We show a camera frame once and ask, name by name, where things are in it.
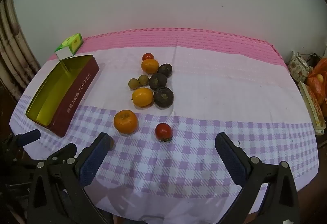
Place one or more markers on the orange plastic bag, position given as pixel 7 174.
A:
pixel 319 78

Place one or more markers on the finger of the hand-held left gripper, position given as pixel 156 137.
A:
pixel 63 151
pixel 29 137

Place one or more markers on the orange tangerine with stem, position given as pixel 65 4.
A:
pixel 125 121

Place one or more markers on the yellowish orange tangerine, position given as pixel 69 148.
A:
pixel 142 97

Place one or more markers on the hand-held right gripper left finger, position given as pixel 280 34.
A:
pixel 94 160

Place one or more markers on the dark red tin box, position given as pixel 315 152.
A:
pixel 74 101

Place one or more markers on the patterned beige curtain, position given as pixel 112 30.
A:
pixel 10 42

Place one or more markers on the green and white carton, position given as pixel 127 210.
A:
pixel 72 42

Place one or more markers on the red tomato with calyx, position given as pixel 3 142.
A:
pixel 163 131

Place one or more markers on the large dark brown water chestnut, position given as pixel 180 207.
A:
pixel 163 97

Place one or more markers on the small red tomato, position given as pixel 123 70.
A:
pixel 148 56

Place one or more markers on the brown longan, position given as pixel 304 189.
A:
pixel 143 80
pixel 133 83

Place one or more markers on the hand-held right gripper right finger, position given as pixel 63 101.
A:
pixel 230 160

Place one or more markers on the floral ceramic teapot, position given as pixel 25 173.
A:
pixel 299 65

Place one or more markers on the pink and purple checkered tablecloth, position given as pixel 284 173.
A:
pixel 217 86

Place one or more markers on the large orange tangerine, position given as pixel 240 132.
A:
pixel 150 65

